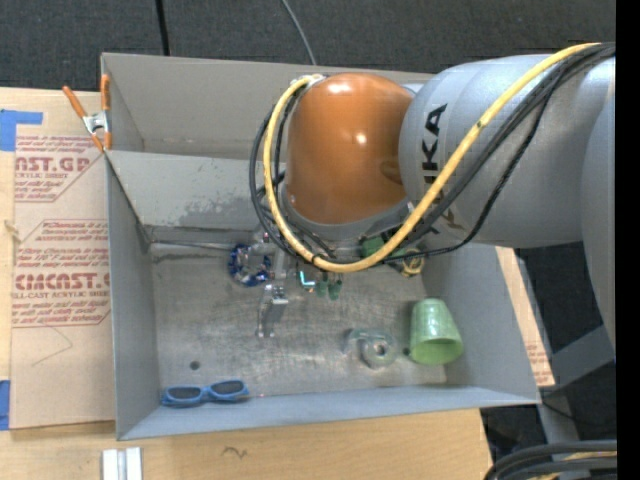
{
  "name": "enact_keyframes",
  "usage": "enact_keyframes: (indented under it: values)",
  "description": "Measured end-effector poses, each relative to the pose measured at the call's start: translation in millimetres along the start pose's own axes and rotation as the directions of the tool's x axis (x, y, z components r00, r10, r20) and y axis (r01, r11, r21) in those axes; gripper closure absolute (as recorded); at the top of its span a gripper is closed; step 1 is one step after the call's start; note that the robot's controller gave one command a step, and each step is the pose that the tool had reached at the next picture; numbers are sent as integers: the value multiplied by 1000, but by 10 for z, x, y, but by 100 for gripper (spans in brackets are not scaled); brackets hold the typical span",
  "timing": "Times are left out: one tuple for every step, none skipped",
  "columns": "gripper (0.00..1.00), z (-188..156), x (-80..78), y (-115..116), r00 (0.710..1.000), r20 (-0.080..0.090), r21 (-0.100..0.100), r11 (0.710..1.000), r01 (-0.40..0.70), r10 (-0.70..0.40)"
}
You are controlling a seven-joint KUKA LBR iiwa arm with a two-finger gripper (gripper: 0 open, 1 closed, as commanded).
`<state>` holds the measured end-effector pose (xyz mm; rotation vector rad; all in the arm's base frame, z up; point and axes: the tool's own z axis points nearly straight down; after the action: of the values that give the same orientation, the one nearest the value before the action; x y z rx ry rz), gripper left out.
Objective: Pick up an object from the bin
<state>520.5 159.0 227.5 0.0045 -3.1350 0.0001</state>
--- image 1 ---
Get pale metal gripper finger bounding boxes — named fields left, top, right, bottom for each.
left=256, top=283, right=291, bottom=340
left=249, top=231, right=277, bottom=269

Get grey metal bin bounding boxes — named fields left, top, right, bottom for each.
left=99, top=51, right=544, bottom=442

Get blue sunglasses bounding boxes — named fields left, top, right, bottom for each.
left=160, top=378, right=251, bottom=409

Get green cup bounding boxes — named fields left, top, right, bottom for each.
left=406, top=297, right=465, bottom=367

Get brown cardboard board, red print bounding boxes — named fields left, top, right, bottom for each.
left=0, top=86, right=557, bottom=432

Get glittery blue ring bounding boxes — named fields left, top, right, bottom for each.
left=227, top=242, right=274, bottom=288

